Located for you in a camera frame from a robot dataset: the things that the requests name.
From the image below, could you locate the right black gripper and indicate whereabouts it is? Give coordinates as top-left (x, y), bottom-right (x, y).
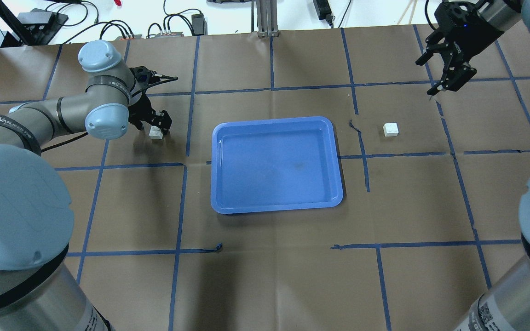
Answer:
top-left (415, 1), bottom-right (503, 96)

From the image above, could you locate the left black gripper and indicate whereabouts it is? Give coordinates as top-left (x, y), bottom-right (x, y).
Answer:
top-left (128, 66), bottom-right (173, 135)

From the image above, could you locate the white block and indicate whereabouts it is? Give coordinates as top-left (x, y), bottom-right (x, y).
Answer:
top-left (149, 126), bottom-right (164, 140)
top-left (382, 122), bottom-right (399, 137)

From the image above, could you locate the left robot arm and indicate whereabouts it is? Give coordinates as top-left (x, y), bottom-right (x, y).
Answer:
top-left (0, 40), bottom-right (177, 331)

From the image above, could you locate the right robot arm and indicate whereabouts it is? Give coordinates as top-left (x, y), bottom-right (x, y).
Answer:
top-left (416, 0), bottom-right (530, 331)

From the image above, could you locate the blue plastic tray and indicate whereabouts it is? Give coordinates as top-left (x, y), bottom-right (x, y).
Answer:
top-left (210, 116), bottom-right (344, 214)

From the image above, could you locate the black power adapter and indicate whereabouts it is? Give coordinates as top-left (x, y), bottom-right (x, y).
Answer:
top-left (191, 13), bottom-right (207, 36)

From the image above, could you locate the brown paper table cover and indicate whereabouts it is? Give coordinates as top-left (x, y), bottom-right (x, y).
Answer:
top-left (0, 23), bottom-right (530, 331)

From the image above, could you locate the aluminium frame post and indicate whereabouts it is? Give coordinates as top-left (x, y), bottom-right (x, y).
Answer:
top-left (253, 0), bottom-right (280, 39)

